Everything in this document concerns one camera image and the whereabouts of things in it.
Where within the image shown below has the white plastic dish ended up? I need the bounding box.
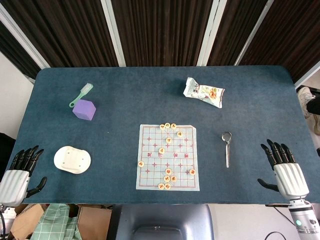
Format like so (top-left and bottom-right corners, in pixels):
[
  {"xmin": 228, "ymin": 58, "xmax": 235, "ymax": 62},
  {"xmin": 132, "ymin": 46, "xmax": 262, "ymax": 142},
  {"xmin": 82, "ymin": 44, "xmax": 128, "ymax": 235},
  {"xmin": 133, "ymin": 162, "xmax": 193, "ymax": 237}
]
[{"xmin": 53, "ymin": 145, "xmax": 92, "ymax": 175}]

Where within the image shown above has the dark ribbed partition panel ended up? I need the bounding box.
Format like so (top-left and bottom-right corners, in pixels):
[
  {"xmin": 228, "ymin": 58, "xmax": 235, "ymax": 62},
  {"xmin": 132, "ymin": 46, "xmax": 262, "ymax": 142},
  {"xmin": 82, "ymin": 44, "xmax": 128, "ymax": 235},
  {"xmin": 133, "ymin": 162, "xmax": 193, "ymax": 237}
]
[
  {"xmin": 207, "ymin": 0, "xmax": 275, "ymax": 67},
  {"xmin": 111, "ymin": 0, "xmax": 213, "ymax": 68},
  {"xmin": 239, "ymin": 0, "xmax": 320, "ymax": 85},
  {"xmin": 0, "ymin": 0, "xmax": 120, "ymax": 68},
  {"xmin": 0, "ymin": 19, "xmax": 42, "ymax": 80}
]

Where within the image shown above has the white sneaker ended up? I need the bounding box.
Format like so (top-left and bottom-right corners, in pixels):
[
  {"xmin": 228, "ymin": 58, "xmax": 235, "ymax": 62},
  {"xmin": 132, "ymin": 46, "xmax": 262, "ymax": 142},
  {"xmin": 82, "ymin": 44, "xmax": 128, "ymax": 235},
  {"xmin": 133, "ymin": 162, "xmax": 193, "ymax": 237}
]
[{"xmin": 296, "ymin": 86, "xmax": 316, "ymax": 119}]

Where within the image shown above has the green plastic brush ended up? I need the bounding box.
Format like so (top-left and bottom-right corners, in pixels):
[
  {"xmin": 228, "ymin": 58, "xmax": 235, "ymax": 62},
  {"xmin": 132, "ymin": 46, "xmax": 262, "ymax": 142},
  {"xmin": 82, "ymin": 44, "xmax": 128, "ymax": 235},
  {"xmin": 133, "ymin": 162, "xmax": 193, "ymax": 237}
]
[{"xmin": 68, "ymin": 82, "xmax": 94, "ymax": 108}]

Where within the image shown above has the blue felt table cover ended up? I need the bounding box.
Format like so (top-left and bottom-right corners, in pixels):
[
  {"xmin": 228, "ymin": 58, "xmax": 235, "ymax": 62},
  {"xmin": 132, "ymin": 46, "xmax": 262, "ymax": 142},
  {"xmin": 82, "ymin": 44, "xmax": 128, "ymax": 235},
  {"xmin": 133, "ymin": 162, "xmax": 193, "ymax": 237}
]
[{"xmin": 6, "ymin": 65, "xmax": 320, "ymax": 205}]

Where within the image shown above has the black garment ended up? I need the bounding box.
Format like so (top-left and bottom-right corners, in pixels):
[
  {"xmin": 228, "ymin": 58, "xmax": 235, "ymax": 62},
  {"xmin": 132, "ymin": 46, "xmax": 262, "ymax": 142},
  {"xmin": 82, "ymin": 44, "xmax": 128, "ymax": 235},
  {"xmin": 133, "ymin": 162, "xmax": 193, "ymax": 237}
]
[{"xmin": 0, "ymin": 132, "xmax": 16, "ymax": 176}]

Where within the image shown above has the brown cardboard box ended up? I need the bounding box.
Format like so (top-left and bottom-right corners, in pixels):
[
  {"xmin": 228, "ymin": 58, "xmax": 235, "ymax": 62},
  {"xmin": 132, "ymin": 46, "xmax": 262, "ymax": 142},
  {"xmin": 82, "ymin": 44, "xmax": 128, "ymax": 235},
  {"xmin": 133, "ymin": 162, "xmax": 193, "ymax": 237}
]
[{"xmin": 9, "ymin": 203, "xmax": 112, "ymax": 240}]

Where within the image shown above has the crumpled snack bag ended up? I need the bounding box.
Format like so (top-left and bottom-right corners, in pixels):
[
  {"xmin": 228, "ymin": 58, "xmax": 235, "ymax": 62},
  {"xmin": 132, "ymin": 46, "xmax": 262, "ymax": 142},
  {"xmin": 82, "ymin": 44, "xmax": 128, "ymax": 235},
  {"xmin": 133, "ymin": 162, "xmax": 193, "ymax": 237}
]
[{"xmin": 182, "ymin": 76, "xmax": 226, "ymax": 109}]

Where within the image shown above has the black trouser leg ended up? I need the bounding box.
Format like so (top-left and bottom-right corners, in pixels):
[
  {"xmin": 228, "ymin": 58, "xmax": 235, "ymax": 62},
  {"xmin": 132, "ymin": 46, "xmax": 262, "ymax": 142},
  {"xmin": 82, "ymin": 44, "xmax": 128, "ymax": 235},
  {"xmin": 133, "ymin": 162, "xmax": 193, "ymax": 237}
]
[{"xmin": 306, "ymin": 96, "xmax": 320, "ymax": 116}]

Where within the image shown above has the green checked cloth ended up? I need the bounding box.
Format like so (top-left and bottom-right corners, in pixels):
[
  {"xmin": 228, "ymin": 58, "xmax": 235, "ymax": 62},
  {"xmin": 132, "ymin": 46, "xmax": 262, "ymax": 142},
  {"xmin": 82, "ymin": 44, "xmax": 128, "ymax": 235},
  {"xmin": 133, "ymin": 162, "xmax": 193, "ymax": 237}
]
[{"xmin": 29, "ymin": 202, "xmax": 83, "ymax": 240}]

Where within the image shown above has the paper xiangqi board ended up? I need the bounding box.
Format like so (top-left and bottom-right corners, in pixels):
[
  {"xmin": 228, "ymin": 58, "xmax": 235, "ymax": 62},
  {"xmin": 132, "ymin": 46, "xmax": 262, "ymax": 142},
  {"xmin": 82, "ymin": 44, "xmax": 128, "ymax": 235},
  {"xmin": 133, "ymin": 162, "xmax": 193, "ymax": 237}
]
[{"xmin": 135, "ymin": 124, "xmax": 201, "ymax": 192}]

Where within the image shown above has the grey blue robot torso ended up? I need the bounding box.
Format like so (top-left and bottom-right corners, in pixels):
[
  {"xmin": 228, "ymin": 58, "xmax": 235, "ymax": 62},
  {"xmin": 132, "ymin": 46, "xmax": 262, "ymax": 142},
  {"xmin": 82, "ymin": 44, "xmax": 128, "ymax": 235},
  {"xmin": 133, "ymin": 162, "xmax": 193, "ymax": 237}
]
[{"xmin": 107, "ymin": 203, "xmax": 215, "ymax": 240}]

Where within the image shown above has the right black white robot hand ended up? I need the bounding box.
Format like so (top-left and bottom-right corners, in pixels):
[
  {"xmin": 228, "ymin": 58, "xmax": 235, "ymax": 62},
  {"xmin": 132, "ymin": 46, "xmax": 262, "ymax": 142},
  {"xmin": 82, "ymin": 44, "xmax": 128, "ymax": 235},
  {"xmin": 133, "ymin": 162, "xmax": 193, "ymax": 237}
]
[{"xmin": 257, "ymin": 139, "xmax": 310, "ymax": 201}]

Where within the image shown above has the metal spoon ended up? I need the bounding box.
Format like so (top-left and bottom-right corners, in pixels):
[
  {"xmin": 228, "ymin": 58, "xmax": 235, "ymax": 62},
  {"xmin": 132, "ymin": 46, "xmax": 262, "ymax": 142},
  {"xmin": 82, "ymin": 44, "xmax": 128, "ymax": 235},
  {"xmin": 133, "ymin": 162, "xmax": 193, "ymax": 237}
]
[{"xmin": 221, "ymin": 131, "xmax": 233, "ymax": 169}]

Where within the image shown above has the thin black cable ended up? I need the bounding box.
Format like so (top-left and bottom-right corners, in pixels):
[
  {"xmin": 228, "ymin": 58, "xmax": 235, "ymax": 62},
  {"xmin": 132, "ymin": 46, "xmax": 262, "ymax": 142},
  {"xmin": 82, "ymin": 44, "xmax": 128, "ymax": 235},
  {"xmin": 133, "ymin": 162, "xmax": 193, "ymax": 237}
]
[{"xmin": 264, "ymin": 231, "xmax": 301, "ymax": 240}]

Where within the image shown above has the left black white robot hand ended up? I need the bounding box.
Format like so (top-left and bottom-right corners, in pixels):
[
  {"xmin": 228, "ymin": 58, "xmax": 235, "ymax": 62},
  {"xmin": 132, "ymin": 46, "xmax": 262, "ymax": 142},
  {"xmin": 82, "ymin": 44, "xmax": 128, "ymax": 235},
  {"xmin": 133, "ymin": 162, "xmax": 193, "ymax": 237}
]
[{"xmin": 0, "ymin": 145, "xmax": 48, "ymax": 207}]

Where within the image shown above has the purple foam cube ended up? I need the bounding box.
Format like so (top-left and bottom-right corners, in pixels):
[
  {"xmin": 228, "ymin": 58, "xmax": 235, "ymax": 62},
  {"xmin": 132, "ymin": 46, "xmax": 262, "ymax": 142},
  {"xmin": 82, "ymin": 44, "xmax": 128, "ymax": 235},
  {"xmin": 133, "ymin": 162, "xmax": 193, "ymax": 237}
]
[{"xmin": 72, "ymin": 98, "xmax": 97, "ymax": 122}]

